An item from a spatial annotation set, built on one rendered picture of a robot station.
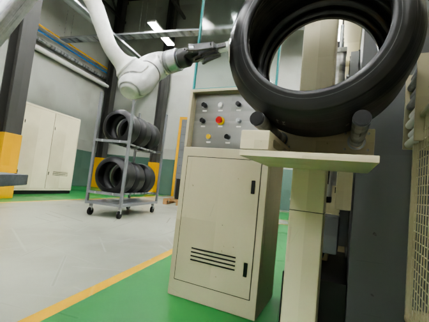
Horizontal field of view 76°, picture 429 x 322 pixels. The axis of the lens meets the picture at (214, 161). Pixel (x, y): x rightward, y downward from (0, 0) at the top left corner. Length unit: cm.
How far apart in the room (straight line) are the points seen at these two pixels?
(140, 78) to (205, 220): 92
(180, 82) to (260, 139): 1074
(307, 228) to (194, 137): 94
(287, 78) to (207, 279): 938
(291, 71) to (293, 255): 972
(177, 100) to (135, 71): 1026
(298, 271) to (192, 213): 75
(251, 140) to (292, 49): 1022
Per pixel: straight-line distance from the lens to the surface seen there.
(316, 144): 115
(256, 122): 84
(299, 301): 123
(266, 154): 81
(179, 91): 1139
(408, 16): 91
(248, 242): 156
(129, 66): 108
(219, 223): 161
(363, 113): 81
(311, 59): 128
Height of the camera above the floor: 70
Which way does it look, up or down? 4 degrees up
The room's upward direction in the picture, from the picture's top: 6 degrees clockwise
